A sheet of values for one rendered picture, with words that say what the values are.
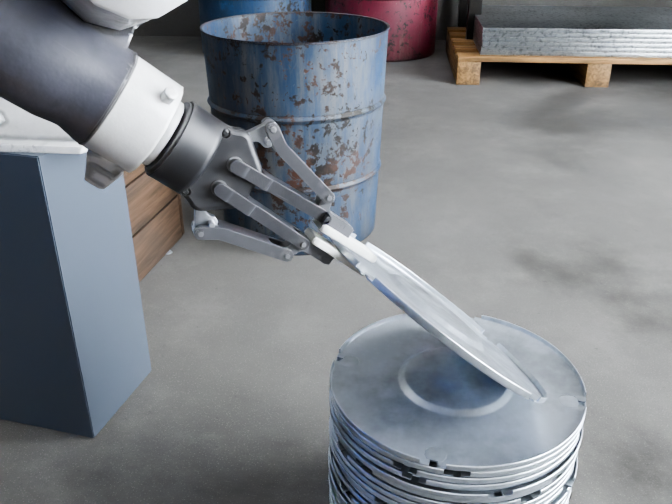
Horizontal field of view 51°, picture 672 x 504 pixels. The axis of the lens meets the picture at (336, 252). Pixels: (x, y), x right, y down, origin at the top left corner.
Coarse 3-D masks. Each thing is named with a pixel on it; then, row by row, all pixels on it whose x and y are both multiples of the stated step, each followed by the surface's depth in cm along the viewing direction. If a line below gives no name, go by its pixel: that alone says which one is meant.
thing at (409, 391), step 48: (384, 336) 90; (432, 336) 90; (528, 336) 90; (336, 384) 81; (384, 384) 81; (432, 384) 80; (480, 384) 80; (576, 384) 81; (384, 432) 74; (432, 432) 74; (480, 432) 74; (528, 432) 74; (576, 432) 73
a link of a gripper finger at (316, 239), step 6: (306, 234) 69; (312, 234) 68; (318, 234) 70; (312, 240) 68; (318, 240) 68; (324, 240) 69; (318, 246) 68; (324, 246) 68; (330, 246) 68; (330, 252) 69; (336, 252) 69; (336, 258) 69; (342, 258) 69; (348, 264) 70; (354, 270) 70
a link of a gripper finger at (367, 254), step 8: (320, 224) 68; (328, 232) 68; (336, 232) 68; (336, 240) 68; (344, 240) 69; (352, 240) 70; (352, 248) 69; (360, 248) 70; (368, 248) 72; (368, 256) 70
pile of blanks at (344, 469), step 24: (336, 360) 85; (336, 408) 78; (336, 432) 79; (336, 456) 81; (360, 456) 74; (384, 456) 72; (552, 456) 71; (576, 456) 77; (336, 480) 83; (360, 480) 76; (384, 480) 73; (408, 480) 72; (432, 480) 70; (456, 480) 69; (480, 480) 69; (504, 480) 70; (528, 480) 71; (552, 480) 73
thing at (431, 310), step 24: (360, 264) 70; (384, 264) 83; (384, 288) 64; (408, 288) 73; (432, 288) 91; (408, 312) 63; (432, 312) 71; (456, 312) 90; (456, 336) 71; (480, 336) 85; (480, 360) 68; (504, 360) 80; (504, 384) 64; (528, 384) 76
